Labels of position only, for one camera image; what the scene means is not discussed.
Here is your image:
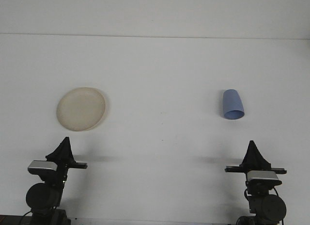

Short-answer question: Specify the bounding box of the pale blue cup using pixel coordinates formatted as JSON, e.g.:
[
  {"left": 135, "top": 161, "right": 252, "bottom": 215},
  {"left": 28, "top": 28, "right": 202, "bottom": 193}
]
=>
[{"left": 222, "top": 89, "right": 245, "bottom": 120}]

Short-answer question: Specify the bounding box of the pale round plate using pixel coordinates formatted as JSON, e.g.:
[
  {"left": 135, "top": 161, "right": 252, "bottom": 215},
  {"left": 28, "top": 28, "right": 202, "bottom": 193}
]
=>
[{"left": 56, "top": 86, "right": 109, "bottom": 132}]

